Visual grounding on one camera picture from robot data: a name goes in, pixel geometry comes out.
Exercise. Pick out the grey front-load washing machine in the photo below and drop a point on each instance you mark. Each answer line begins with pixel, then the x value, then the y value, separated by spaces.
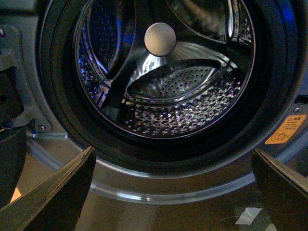
pixel 122 199

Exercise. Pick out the steel washing machine drum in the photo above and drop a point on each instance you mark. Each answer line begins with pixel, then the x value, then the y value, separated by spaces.
pixel 164 69

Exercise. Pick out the white tape piece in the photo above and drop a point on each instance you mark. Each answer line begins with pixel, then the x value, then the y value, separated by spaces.
pixel 248 216

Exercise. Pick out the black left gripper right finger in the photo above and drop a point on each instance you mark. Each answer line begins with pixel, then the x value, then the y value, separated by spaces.
pixel 284 190

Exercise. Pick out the orange warning sticker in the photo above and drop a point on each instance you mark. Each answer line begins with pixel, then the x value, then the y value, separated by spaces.
pixel 286 130

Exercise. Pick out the washing machine door hinge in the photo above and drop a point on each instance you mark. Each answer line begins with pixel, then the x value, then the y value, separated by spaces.
pixel 18 104

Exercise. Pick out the dark rubber door gasket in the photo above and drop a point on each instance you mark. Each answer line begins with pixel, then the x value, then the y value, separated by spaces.
pixel 278 36

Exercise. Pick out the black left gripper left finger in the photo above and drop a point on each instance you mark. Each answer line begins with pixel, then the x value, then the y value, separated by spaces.
pixel 56 203

